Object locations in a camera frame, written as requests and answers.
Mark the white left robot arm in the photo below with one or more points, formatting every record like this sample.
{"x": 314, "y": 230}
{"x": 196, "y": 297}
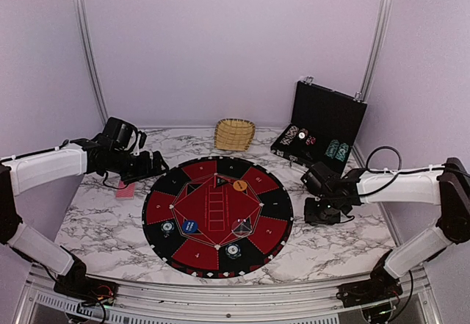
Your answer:
{"x": 118, "y": 149}

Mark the blue white chips in case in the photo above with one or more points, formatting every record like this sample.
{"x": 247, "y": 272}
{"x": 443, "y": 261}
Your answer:
{"x": 289, "y": 135}

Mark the black poker chip case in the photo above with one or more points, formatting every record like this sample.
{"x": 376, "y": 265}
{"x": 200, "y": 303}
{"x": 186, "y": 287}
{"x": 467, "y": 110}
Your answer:
{"x": 326, "y": 115}

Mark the red playing card deck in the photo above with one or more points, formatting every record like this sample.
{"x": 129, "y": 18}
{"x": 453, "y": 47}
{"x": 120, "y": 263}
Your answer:
{"x": 125, "y": 191}

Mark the left aluminium frame post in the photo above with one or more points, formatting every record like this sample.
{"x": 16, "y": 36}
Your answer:
{"x": 87, "y": 47}

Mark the orange big blind button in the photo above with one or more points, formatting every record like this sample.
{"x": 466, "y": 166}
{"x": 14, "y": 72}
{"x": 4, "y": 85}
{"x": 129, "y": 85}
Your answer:
{"x": 240, "y": 185}

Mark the red dice in case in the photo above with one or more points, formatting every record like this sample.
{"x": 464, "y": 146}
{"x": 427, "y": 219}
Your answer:
{"x": 310, "y": 140}

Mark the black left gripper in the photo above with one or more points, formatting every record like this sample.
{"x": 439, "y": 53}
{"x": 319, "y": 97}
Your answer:
{"x": 145, "y": 170}

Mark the blue small blind button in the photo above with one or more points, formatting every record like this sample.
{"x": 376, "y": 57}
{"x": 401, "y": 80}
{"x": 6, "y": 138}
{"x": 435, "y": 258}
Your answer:
{"x": 190, "y": 227}

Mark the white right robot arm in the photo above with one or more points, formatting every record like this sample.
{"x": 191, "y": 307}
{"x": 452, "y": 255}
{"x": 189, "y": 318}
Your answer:
{"x": 444, "y": 187}

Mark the right aluminium frame post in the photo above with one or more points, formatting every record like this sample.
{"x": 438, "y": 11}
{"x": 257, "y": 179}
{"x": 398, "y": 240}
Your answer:
{"x": 377, "y": 44}

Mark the woven bamboo tray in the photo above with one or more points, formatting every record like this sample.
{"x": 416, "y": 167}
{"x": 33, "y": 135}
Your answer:
{"x": 233, "y": 134}

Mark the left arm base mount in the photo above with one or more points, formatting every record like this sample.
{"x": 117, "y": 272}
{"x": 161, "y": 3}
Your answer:
{"x": 92, "y": 293}

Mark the aluminium frame post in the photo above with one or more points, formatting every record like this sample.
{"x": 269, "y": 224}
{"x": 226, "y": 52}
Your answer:
{"x": 87, "y": 47}
{"x": 377, "y": 44}

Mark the green chips in case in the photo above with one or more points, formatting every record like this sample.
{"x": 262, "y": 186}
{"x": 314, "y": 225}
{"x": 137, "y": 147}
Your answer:
{"x": 337, "y": 150}

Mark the black triangular all-in marker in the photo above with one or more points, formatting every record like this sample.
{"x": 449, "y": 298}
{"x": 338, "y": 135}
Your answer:
{"x": 219, "y": 181}

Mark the clear round dealer button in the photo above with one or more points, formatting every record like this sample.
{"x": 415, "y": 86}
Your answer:
{"x": 242, "y": 227}

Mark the green blue chip stack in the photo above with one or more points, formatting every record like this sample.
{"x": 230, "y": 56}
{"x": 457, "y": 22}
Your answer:
{"x": 167, "y": 228}
{"x": 233, "y": 251}

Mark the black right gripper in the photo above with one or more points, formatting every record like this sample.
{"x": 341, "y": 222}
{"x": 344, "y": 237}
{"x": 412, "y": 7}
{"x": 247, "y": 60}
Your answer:
{"x": 310, "y": 217}

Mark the aluminium front rail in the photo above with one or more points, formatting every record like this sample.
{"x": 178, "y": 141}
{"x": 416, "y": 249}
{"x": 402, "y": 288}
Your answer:
{"x": 298, "y": 302}

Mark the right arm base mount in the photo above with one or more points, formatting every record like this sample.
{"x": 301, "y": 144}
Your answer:
{"x": 374, "y": 299}

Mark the round red black poker mat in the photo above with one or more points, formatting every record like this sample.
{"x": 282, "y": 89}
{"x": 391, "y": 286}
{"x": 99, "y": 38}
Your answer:
{"x": 187, "y": 192}

